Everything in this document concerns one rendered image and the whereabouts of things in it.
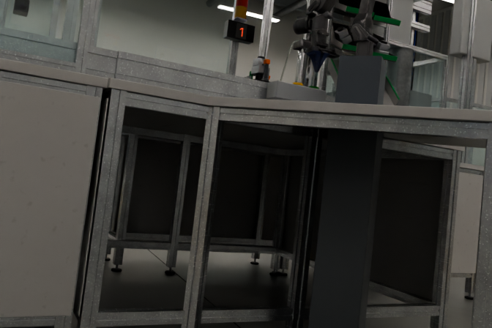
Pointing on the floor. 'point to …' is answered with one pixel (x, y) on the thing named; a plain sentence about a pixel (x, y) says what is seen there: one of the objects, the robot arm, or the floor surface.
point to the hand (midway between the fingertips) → (317, 63)
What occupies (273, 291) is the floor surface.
